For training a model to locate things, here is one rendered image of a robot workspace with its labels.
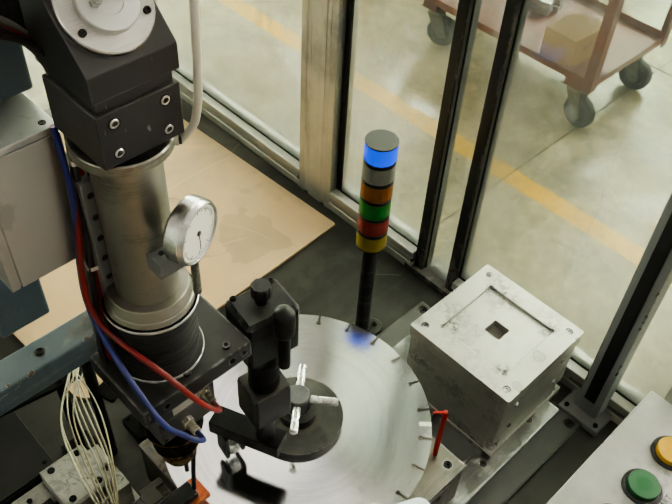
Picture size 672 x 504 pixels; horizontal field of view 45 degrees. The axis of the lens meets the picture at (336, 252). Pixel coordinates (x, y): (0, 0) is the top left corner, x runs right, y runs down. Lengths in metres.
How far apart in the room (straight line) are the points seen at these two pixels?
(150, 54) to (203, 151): 1.19
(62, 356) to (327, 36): 0.67
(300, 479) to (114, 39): 0.62
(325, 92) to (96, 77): 0.95
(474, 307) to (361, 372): 0.24
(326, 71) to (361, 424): 0.62
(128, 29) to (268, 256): 1.00
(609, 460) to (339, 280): 0.56
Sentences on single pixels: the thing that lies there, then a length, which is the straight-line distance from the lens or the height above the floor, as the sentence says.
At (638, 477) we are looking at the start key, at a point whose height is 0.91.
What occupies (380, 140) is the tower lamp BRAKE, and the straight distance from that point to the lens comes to 1.06.
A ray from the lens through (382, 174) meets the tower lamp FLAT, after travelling 1.07.
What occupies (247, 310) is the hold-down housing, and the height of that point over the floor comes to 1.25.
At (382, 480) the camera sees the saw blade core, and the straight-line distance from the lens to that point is 0.98.
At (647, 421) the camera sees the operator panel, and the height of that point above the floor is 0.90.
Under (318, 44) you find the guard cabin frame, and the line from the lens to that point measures 1.37.
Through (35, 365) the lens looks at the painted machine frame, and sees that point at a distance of 0.99.
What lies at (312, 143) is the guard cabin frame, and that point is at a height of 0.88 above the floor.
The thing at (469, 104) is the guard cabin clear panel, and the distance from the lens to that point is 1.21.
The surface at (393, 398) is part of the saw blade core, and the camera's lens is 1.04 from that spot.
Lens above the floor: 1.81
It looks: 46 degrees down
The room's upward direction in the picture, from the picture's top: 4 degrees clockwise
